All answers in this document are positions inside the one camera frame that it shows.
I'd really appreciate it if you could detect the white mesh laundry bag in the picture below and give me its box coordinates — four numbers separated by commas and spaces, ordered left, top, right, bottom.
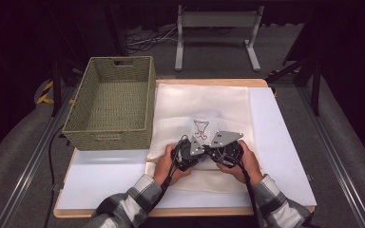
145, 84, 264, 195

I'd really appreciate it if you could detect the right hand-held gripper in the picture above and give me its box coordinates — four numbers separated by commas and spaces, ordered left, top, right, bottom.
206, 130, 245, 169

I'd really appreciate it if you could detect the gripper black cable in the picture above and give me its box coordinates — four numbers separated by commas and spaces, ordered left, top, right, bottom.
148, 135, 191, 214
220, 148, 262, 228

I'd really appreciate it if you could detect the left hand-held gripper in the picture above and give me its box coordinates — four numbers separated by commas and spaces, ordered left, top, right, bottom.
170, 135, 206, 173

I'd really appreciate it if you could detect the black floor cable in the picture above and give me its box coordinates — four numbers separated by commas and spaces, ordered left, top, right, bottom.
42, 124, 66, 228

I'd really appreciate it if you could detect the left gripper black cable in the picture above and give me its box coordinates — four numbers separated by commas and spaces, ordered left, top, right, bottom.
148, 135, 191, 214

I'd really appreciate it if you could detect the black metal stand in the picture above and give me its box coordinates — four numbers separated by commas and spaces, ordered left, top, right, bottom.
50, 58, 86, 118
265, 58, 322, 117

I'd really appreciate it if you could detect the white metal stand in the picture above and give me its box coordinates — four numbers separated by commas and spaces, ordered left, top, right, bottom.
174, 4, 265, 72

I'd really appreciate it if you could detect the person's left hand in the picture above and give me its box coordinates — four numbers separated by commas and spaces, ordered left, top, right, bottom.
152, 143, 193, 186

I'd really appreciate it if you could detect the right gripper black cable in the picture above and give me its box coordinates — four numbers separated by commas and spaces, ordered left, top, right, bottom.
220, 148, 262, 228

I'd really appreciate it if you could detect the person's right hand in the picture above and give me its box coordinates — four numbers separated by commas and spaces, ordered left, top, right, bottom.
217, 139, 264, 185

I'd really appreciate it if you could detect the metal floor rail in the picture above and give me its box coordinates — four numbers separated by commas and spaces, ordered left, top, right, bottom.
298, 86, 365, 228
0, 86, 77, 228

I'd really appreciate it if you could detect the bundle of floor cables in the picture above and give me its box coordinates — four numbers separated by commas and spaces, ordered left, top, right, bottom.
126, 26, 179, 54

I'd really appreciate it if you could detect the yellow black striped tape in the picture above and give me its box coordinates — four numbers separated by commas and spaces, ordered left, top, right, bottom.
36, 80, 76, 105

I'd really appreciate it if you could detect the green woven basket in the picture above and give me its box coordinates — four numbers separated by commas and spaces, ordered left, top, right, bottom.
62, 55, 157, 151

